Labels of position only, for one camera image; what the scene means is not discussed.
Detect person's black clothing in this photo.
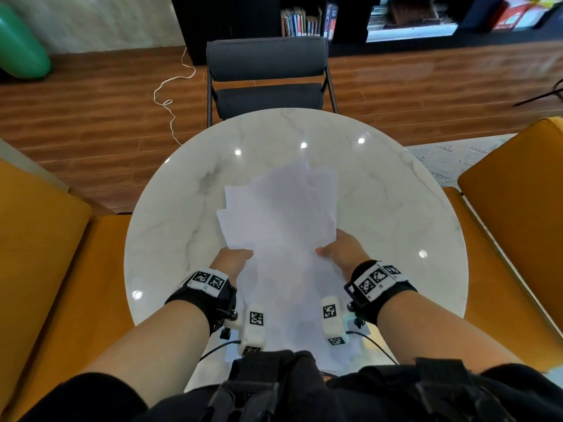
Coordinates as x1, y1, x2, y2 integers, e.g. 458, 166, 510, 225
18, 350, 563, 422

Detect person's left forearm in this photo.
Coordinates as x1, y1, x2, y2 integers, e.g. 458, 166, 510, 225
83, 299, 212, 408

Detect black camera cable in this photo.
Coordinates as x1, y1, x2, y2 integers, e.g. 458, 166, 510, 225
347, 330, 399, 365
198, 339, 242, 363

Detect person's right hand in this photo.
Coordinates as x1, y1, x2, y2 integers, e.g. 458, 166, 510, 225
315, 229, 373, 282

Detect black bookshelf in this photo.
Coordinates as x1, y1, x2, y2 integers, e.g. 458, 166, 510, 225
170, 0, 563, 66

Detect green exercise ball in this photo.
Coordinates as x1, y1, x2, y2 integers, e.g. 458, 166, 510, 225
0, 1, 52, 81

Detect person's right forearm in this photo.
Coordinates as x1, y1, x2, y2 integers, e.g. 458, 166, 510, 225
377, 289, 525, 370

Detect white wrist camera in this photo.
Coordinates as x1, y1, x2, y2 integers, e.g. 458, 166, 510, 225
320, 295, 353, 347
223, 302, 267, 357

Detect black left wrist band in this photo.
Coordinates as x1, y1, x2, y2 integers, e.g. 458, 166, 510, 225
165, 268, 238, 336

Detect stack of flat magazines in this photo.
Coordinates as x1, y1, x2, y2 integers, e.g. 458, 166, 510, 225
366, 0, 459, 43

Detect white patterned rug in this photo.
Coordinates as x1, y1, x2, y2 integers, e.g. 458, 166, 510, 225
404, 133, 519, 188

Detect black metal furniture leg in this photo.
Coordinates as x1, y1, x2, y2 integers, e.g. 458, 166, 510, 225
512, 78, 563, 108

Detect person's left hand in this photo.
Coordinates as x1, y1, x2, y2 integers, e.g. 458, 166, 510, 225
210, 248, 255, 288

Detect row of upright books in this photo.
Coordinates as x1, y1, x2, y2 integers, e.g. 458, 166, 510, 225
281, 3, 339, 42

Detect yellow upholstered chair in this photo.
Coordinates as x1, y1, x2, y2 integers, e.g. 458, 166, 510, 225
442, 117, 563, 374
0, 158, 136, 422

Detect black wrist band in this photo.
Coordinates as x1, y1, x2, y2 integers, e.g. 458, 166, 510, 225
165, 268, 238, 336
344, 259, 418, 326

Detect grey padded chair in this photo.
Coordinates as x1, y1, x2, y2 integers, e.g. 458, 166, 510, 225
205, 36, 339, 128

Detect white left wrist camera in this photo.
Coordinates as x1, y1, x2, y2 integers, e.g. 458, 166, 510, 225
223, 302, 267, 357

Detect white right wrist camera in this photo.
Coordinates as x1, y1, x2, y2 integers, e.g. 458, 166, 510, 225
320, 295, 353, 347

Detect stack of white paper sheets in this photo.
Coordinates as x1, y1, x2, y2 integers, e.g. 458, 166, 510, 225
216, 159, 367, 373

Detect white floor cable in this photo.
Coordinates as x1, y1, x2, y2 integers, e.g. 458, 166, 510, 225
152, 47, 197, 147

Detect black right wrist band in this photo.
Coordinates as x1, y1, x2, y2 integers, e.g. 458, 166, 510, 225
344, 259, 418, 326

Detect red and white books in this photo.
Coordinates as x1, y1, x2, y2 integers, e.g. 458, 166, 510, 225
492, 0, 559, 32

